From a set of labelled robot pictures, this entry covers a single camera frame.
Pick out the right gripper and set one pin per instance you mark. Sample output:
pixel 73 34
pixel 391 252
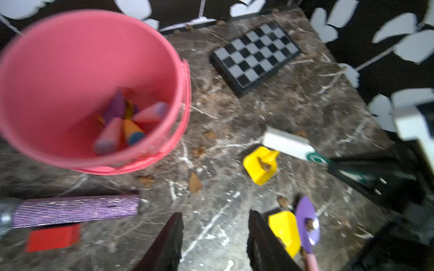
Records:
pixel 395 178

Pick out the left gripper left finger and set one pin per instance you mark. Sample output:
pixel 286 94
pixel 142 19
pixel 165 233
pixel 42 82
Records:
pixel 166 251

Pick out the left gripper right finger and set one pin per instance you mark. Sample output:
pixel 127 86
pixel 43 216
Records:
pixel 264 250

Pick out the purple pointed trowel pink handle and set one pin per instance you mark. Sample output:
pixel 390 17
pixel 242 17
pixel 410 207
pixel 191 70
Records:
pixel 119 107

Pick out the purple square shovel pink handle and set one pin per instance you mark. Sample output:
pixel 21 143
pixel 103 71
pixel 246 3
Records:
pixel 121 123

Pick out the pink plastic bucket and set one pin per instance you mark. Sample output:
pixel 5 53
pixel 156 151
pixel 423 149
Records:
pixel 60 75

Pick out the yellow shovel blue tip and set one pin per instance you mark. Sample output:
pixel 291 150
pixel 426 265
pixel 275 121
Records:
pixel 284 226

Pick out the red small block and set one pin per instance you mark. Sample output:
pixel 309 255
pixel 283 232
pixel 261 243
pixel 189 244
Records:
pixel 53 237

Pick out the purple glitter microphone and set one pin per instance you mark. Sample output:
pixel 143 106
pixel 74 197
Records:
pixel 17 213

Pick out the black white checkerboard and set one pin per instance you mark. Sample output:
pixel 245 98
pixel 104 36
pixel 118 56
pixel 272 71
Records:
pixel 249 60

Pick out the purple round trowel pink handle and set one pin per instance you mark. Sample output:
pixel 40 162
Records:
pixel 309 231

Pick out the yellow shovel wooden handle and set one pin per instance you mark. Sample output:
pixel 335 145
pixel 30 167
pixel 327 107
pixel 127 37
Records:
pixel 261 164

